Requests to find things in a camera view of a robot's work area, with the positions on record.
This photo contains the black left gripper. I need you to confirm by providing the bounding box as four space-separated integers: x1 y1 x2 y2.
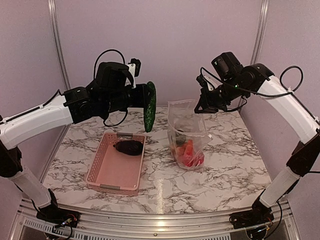
101 82 153 114

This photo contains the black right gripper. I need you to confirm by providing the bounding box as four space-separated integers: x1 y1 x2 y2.
194 75 249 113

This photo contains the green toy cucumber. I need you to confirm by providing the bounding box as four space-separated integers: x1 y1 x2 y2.
143 81 157 133

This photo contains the clear zip top bag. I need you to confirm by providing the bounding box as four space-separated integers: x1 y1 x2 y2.
167 99 213 171

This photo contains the pink perforated plastic basket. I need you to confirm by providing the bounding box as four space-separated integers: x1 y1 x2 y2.
85 132 146 196

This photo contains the green toy avocado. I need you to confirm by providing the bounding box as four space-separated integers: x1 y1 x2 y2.
175 132 187 146

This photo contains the red toy tomato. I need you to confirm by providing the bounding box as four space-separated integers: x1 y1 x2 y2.
184 152 205 168

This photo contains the red lychee fruit bunch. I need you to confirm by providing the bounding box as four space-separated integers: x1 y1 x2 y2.
171 144 186 160

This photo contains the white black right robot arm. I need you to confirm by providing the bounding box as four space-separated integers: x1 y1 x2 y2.
194 51 320 224

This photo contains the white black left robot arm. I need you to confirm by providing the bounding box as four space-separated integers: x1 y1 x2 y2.
0 58 152 223

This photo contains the dark purple toy eggplant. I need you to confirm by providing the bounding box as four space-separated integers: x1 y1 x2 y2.
113 140 144 156

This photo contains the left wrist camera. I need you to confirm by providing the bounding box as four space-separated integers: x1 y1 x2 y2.
126 58 141 89

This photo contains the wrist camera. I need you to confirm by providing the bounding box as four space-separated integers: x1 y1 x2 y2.
196 74 215 92
126 58 141 89

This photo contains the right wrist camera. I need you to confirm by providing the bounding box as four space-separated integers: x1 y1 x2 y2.
196 74 215 92

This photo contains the right aluminium corner post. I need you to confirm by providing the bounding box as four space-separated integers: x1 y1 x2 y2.
244 0 271 65

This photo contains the aluminium corner post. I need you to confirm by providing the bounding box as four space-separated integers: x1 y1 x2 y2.
244 0 271 65
47 0 71 90

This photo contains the left aluminium corner post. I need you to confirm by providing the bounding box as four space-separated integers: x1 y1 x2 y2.
47 0 71 90

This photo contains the aluminium front frame rail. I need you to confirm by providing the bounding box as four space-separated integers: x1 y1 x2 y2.
9 197 301 240

